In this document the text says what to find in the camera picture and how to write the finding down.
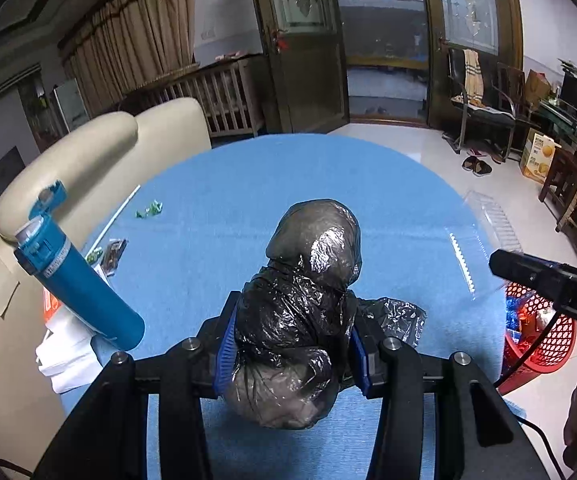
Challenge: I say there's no orange print carton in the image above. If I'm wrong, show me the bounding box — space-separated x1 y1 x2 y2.
519 129 560 184

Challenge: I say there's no white thin stick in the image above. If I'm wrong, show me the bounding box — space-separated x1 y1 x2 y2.
86 185 142 253

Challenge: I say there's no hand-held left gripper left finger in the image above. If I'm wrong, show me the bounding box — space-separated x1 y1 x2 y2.
33 291 242 480

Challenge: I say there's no dark wooden stool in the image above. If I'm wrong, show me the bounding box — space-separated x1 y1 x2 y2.
539 147 577 219

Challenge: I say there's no red plastic mesh basket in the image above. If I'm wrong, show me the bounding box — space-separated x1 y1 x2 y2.
501 282 577 376

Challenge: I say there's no black cable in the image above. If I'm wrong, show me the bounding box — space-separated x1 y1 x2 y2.
493 255 577 480

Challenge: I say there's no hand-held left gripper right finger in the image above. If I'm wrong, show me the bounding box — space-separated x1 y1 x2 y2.
350 316 549 480

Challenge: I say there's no brown snack wrapper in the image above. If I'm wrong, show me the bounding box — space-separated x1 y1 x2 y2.
101 239 128 276

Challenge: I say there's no white paper stack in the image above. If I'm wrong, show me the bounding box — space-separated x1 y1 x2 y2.
36 305 104 394

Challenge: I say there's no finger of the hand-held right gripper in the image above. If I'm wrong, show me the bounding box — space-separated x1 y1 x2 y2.
489 249 569 293

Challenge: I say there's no wooden slatted crib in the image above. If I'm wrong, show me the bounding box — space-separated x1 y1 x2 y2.
118 55 264 138

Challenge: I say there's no wooden door with glass pane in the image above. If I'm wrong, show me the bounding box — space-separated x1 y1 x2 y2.
246 0 350 135
419 0 524 129

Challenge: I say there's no cream leather chair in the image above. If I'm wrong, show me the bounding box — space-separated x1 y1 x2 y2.
0 110 139 466
58 97 214 251

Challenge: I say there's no blue white snack packet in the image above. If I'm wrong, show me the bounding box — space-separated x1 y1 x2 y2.
505 299 525 332

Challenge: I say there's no beige striped curtain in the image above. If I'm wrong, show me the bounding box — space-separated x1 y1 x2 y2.
61 0 196 116

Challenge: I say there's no black metal armchair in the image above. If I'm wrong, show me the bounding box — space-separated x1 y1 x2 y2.
496 62 539 133
446 47 517 161

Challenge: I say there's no blue water bottle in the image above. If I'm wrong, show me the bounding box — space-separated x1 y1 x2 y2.
13 180 145 351

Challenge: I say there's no clear plastic tray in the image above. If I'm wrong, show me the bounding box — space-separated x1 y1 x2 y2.
449 190 524 306

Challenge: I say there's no orange packet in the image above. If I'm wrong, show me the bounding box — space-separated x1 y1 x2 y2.
43 287 62 324

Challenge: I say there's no green glass desk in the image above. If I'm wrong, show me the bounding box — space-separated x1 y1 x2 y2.
539 97 577 147

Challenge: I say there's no black plastic bag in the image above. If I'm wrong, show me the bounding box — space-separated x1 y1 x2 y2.
221 199 427 430

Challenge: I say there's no plain brown carton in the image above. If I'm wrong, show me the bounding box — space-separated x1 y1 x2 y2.
523 69 552 106

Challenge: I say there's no white appliance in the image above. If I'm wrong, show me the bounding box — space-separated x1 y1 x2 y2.
51 79 90 136

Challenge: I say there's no beige striped scarf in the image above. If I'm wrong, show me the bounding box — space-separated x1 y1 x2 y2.
463 49 484 107

